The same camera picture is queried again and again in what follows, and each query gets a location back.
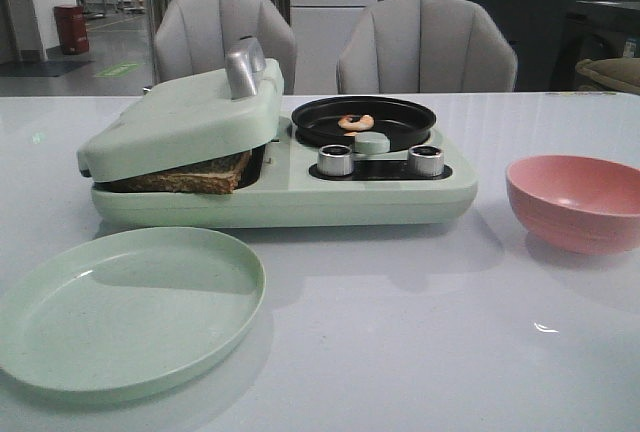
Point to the bread slice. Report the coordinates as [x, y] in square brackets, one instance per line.
[215, 176]

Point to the green sandwich maker lid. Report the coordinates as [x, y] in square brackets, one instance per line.
[182, 122]

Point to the green breakfast maker base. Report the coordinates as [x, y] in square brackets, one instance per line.
[287, 195]

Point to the left silver control knob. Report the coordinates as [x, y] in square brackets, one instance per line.
[335, 160]

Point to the silver control knob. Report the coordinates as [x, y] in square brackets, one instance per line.
[425, 161]
[335, 160]

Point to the right silver control knob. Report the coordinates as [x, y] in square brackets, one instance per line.
[425, 161]

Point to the black round frying pan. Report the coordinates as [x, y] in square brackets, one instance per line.
[404, 123]

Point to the right grey fabric chair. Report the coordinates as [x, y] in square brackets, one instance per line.
[426, 46]

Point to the grey fabric chair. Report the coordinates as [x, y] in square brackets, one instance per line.
[426, 46]
[194, 36]

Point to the white refrigerator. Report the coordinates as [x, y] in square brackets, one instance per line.
[322, 28]

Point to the left grey fabric chair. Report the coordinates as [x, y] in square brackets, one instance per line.
[194, 36]

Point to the light green plate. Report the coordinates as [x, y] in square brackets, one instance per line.
[130, 315]

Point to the pink bowl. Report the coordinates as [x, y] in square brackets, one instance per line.
[580, 204]

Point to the dark kitchen counter cabinet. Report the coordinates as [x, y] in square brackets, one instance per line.
[525, 12]

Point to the red waste bin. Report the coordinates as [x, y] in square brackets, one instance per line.
[71, 29]

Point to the dark washing machine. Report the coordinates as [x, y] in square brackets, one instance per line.
[595, 30]

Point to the beige sofa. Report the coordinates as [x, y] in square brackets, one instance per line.
[615, 74]

